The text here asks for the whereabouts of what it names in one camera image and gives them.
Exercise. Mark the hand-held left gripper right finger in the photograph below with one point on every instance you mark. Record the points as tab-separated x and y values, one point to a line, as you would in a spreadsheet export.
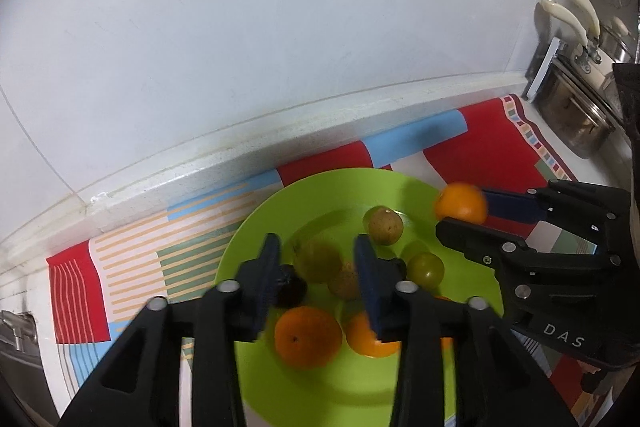
365	279

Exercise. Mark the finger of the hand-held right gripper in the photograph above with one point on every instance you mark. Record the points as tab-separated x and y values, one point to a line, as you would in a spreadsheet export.
475	237
510	206

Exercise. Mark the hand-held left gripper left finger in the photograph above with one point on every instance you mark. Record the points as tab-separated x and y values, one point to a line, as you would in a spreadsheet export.
270	279

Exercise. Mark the brown small fruit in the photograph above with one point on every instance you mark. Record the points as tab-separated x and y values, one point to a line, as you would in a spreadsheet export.
344	283

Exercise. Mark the dark plum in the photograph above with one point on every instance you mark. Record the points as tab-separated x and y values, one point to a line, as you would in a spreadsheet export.
292	291

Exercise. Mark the medium orange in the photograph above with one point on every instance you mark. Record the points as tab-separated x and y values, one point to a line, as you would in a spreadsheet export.
457	202

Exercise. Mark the yellow-green small fruit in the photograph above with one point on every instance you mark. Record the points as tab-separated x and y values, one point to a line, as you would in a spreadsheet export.
317	259

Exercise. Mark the yellowish small fruit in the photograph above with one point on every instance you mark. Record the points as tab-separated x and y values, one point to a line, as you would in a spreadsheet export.
384	224

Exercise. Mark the green small fruit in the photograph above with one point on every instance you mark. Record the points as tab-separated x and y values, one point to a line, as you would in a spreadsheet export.
425	269

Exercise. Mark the large orange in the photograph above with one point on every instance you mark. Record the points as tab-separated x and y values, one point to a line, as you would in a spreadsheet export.
307	337

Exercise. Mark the green plate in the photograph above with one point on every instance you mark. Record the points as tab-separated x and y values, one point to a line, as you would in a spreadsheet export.
320	207

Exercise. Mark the small orange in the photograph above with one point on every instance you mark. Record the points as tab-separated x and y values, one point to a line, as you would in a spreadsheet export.
362	338

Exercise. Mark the colourful patterned table mat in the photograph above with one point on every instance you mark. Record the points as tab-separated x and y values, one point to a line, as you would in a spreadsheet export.
490	142

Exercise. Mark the large steel pot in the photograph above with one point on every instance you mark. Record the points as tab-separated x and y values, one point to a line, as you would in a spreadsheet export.
575	117

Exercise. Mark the white-edged board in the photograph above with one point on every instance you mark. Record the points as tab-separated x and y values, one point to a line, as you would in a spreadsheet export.
542	69

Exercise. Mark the stacked steel pot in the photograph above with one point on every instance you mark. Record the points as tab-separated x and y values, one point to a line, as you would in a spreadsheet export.
620	47

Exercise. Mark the steel sink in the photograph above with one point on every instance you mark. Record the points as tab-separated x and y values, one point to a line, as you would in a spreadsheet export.
17	332

